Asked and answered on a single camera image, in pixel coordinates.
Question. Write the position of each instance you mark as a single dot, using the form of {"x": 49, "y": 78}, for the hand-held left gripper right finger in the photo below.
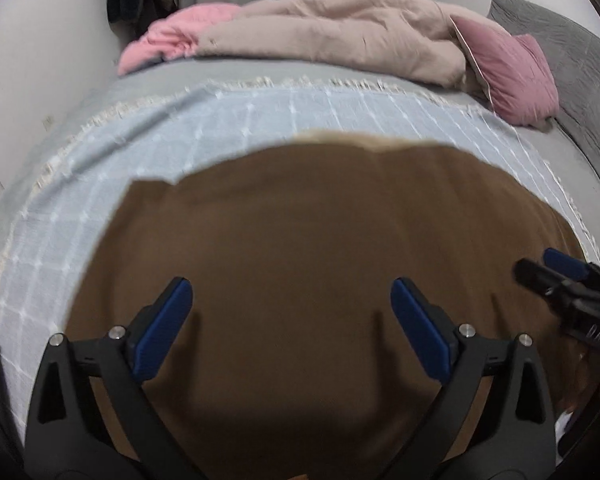
{"x": 425, "y": 330}

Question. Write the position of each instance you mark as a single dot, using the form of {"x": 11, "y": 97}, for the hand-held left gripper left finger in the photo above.
{"x": 160, "y": 330}

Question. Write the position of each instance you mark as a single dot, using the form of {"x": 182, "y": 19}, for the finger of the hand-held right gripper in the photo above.
{"x": 542, "y": 279}
{"x": 565, "y": 261}

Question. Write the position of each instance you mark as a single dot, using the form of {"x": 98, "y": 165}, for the brown coat with fur collar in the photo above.
{"x": 300, "y": 220}

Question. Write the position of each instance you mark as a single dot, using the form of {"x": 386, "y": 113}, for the blue checked fringed blanket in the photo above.
{"x": 130, "y": 145}

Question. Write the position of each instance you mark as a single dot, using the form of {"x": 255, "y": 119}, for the pink pillow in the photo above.
{"x": 510, "y": 75}

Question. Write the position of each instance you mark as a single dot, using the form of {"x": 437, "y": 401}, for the grey quilted pillow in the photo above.
{"x": 570, "y": 60}

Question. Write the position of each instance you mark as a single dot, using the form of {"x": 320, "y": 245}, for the grey bed sheet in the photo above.
{"x": 145, "y": 72}

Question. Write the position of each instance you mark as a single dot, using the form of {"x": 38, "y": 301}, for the pink blanket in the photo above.
{"x": 175, "y": 35}

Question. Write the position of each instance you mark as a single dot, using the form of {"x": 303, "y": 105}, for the beige duvet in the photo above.
{"x": 340, "y": 35}

